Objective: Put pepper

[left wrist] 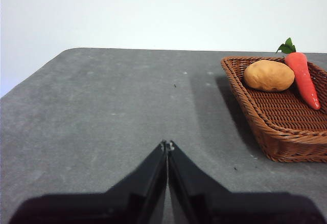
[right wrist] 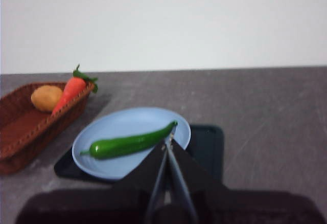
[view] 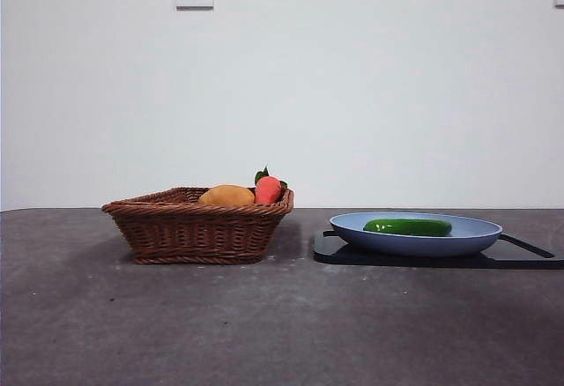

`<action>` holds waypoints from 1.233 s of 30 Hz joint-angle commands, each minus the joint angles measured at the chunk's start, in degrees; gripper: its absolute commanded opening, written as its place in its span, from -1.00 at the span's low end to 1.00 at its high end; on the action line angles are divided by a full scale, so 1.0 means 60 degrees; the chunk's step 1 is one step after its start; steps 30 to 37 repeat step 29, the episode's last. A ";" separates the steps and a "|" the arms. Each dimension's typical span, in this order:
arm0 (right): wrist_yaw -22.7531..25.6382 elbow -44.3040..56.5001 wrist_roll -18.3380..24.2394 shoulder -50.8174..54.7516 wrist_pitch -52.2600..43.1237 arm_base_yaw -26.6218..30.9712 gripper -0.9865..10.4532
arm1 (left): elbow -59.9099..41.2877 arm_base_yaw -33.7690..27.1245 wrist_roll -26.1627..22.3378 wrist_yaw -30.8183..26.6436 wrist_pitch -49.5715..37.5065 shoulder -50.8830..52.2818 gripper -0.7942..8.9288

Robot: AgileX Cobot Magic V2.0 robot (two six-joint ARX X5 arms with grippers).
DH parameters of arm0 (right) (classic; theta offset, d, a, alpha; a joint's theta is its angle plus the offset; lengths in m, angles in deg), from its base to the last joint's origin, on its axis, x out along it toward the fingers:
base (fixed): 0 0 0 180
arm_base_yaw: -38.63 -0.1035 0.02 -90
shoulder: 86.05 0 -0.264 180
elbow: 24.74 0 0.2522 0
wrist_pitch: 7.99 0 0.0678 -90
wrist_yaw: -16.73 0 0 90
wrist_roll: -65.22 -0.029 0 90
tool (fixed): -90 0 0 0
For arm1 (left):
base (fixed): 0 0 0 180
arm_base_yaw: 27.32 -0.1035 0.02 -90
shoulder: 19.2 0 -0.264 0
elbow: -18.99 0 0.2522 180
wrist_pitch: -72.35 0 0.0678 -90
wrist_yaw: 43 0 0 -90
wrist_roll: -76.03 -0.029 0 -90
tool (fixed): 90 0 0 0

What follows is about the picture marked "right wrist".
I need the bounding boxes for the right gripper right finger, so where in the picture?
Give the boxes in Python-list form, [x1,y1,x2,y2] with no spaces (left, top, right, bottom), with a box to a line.
[167,136,327,224]

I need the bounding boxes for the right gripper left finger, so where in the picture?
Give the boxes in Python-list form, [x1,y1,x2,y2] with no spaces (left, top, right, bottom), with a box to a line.
[15,142,169,224]

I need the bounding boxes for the long green pepper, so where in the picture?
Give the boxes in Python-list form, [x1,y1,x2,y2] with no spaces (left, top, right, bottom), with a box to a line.
[80,121,179,160]

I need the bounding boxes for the blue round plate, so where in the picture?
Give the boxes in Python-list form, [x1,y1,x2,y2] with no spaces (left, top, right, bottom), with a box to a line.
[72,107,192,181]

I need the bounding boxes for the black flat tray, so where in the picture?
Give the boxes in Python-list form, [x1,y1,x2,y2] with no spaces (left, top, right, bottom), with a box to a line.
[53,124,225,186]

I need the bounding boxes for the brown wicker basket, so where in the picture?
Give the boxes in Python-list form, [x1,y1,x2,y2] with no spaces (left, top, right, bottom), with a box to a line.
[0,81,96,175]

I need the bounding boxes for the orange carrot with green leaves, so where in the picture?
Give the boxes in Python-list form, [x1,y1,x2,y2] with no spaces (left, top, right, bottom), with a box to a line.
[52,64,99,116]

